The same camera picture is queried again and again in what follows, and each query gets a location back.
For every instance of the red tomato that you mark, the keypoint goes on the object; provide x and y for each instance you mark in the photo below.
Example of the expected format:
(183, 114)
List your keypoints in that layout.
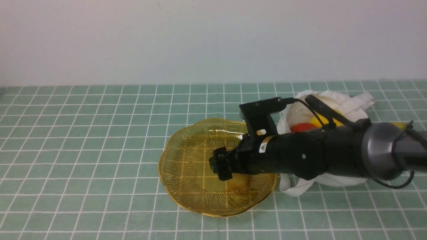
(302, 127)

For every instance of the yellow lemon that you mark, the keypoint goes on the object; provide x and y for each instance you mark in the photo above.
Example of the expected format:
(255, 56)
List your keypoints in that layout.
(314, 121)

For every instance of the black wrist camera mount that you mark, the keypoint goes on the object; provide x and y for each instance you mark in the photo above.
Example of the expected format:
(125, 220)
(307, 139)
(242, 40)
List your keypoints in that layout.
(258, 116)

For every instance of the brown kiwi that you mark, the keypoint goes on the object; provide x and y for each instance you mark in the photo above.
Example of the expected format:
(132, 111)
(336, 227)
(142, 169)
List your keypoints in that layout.
(239, 183)

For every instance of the amber plastic fruit plate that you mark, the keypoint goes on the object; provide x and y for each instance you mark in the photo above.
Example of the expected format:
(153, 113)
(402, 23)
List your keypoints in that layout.
(184, 170)

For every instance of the green checkered tablecloth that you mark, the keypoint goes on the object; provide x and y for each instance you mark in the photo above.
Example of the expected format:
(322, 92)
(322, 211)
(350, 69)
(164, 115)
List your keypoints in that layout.
(80, 163)

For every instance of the white cloth bag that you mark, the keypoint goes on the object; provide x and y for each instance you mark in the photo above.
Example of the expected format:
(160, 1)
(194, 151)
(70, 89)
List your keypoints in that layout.
(353, 108)

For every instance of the yellow banana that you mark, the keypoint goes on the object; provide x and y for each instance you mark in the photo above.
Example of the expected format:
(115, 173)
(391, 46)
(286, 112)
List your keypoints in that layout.
(400, 125)

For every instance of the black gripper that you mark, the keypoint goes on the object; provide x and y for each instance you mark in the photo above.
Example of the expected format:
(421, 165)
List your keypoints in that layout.
(300, 154)

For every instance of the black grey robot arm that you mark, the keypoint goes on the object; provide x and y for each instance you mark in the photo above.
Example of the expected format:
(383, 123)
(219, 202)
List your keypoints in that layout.
(380, 151)

